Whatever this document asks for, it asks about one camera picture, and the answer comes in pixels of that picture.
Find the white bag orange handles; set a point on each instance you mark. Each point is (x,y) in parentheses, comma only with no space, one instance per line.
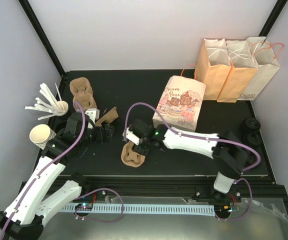
(266,56)

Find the black coffee lid back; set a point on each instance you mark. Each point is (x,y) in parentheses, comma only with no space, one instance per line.
(251,124)

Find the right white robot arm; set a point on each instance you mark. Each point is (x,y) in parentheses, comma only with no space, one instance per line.
(229,157)

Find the left orange paper bag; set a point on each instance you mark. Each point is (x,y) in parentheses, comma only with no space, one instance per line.
(213,66)

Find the left black frame post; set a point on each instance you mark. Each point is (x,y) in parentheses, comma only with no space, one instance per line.
(33,19)

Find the black coffee lid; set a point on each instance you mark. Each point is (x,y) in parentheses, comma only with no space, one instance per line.
(252,139)
(251,124)

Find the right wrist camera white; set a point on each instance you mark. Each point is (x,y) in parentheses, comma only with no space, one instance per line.
(130,136)

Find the back-left pulp cup carrier stack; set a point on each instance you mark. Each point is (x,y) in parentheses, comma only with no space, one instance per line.
(82,92)

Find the stack of white paper cups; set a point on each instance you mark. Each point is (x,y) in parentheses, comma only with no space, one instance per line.
(41,134)

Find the light blue cable duct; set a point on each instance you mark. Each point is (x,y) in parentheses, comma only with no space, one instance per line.
(149,209)

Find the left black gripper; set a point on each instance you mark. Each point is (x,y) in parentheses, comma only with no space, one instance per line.
(108,134)

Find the orange paper bag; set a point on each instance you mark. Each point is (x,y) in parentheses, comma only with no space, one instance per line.
(213,66)
(243,68)

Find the black coffee lid middle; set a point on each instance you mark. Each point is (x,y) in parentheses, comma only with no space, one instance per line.
(252,139)

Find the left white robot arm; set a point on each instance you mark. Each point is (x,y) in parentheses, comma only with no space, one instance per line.
(29,213)

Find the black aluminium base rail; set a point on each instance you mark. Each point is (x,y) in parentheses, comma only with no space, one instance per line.
(200,189)

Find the black paper cup stack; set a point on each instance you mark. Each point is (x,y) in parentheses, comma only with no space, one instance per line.
(60,128)

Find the printed Cream Bear paper bag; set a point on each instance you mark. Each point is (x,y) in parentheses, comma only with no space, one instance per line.
(180,103)

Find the middle orange paper bag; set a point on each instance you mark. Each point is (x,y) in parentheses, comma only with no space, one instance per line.
(243,68)

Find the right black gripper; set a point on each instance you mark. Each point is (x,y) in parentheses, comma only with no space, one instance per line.
(144,151)

